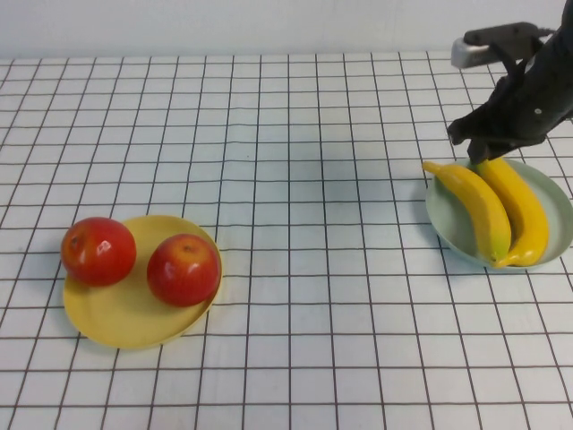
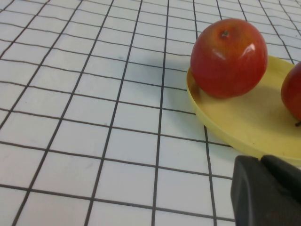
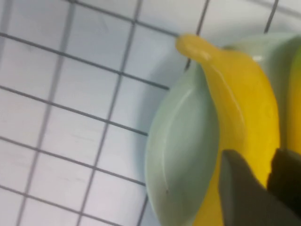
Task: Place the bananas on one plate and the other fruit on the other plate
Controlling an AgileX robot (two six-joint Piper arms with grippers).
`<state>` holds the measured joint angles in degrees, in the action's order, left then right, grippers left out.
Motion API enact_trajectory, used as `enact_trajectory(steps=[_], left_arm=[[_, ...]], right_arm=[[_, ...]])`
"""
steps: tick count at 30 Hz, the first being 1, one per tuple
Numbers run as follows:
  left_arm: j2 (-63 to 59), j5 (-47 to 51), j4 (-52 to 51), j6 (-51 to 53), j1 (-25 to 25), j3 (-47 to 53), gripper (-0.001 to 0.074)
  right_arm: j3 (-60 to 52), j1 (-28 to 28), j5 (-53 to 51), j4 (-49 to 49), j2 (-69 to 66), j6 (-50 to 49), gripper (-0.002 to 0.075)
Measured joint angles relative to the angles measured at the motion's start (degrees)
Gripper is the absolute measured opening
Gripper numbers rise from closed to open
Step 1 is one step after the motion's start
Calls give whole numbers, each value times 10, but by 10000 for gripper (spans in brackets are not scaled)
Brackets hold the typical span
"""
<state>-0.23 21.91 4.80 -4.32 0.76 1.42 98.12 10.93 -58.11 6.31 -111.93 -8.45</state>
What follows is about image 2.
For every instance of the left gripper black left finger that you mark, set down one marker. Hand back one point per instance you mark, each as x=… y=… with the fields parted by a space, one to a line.
x=254 y=200

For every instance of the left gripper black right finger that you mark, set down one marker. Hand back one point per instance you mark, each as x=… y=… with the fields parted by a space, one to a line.
x=287 y=176

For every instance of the red artificial apple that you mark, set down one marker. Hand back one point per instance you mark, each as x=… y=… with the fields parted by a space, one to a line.
x=228 y=66
x=292 y=94

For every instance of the yellow round plate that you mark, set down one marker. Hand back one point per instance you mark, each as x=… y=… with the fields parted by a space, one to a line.
x=247 y=122

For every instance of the white black-grid tablecloth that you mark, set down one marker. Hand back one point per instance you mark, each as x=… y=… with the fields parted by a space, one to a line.
x=94 y=117

